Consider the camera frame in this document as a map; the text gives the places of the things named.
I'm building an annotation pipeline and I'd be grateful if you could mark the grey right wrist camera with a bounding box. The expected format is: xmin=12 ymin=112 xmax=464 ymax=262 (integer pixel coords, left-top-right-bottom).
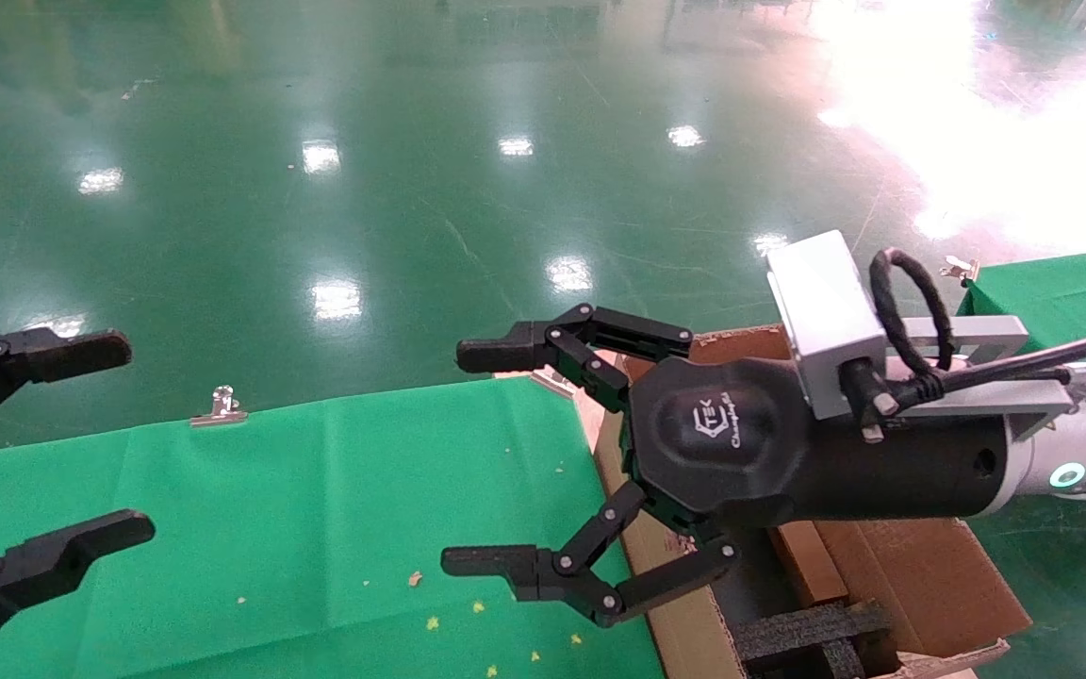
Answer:
xmin=767 ymin=229 xmax=1077 ymax=444

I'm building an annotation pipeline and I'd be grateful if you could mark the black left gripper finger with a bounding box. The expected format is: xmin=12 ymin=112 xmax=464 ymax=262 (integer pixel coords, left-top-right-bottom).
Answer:
xmin=0 ymin=327 xmax=134 ymax=452
xmin=0 ymin=510 xmax=157 ymax=663

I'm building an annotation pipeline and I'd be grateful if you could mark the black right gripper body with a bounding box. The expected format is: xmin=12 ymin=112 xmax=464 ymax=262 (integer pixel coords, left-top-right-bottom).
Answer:
xmin=623 ymin=356 xmax=1020 ymax=529

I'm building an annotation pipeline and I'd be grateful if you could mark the green tablecloth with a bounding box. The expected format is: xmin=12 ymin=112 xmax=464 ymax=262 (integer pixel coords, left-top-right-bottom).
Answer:
xmin=0 ymin=377 xmax=666 ymax=679

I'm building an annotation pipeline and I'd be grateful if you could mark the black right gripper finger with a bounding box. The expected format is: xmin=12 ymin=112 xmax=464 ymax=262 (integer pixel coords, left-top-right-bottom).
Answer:
xmin=440 ymin=479 xmax=742 ymax=630
xmin=455 ymin=303 xmax=695 ymax=416

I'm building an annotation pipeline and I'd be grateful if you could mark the small brown cardboard box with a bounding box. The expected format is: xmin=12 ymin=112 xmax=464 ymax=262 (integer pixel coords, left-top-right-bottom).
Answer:
xmin=769 ymin=521 xmax=855 ymax=609

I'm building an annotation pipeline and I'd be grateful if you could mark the large open cardboard carton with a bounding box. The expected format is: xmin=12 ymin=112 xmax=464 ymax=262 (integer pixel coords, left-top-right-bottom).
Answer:
xmin=573 ymin=323 xmax=1034 ymax=679

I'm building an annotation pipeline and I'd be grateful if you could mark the black foam insert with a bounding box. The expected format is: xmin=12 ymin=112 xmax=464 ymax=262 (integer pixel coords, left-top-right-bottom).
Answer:
xmin=736 ymin=602 xmax=893 ymax=679

